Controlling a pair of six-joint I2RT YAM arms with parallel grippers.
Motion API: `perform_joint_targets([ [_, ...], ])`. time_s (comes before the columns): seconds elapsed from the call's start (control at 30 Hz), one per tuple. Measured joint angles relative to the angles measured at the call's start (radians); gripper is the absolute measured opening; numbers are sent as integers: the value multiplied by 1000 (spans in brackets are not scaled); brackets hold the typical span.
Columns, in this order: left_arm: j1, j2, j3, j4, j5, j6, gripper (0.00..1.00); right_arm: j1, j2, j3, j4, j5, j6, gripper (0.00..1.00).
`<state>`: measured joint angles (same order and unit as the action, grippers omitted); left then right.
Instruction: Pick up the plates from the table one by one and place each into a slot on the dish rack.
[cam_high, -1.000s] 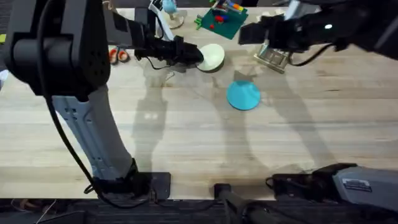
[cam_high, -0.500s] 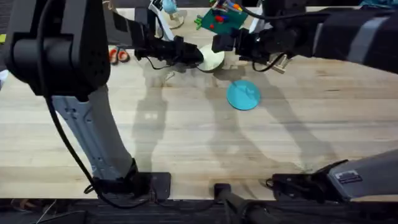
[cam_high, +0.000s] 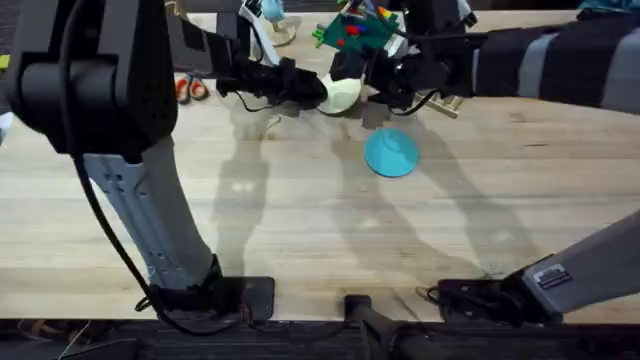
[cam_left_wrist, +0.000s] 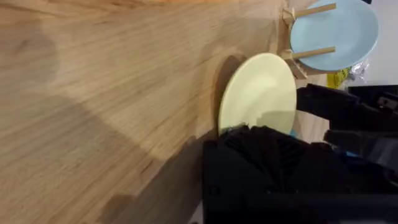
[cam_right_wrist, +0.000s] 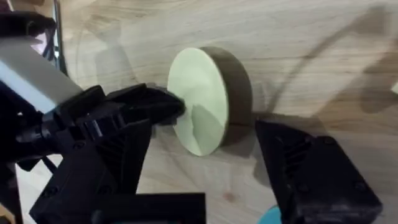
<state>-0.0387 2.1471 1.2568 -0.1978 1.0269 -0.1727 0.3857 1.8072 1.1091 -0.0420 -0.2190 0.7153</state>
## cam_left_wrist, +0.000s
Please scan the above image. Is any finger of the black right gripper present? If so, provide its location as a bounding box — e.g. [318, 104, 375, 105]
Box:
[296, 83, 398, 133]
[323, 129, 398, 175]

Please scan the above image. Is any wooden peg rack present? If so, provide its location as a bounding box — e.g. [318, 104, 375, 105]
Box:
[279, 2, 337, 80]

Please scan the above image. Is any yellow packet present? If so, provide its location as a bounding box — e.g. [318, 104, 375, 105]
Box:
[326, 67, 353, 90]

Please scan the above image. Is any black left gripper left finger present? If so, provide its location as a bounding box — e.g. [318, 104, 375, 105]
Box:
[217, 124, 284, 195]

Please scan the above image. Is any pale yellow plate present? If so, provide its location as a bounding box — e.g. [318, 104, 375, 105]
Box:
[217, 52, 297, 136]

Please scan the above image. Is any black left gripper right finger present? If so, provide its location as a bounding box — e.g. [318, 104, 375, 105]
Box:
[275, 132, 335, 195]

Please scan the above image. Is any clear crinkled plastic wrap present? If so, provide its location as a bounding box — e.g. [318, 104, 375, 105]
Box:
[349, 60, 370, 82]

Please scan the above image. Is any light blue plate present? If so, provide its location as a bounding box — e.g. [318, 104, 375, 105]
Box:
[289, 0, 380, 72]

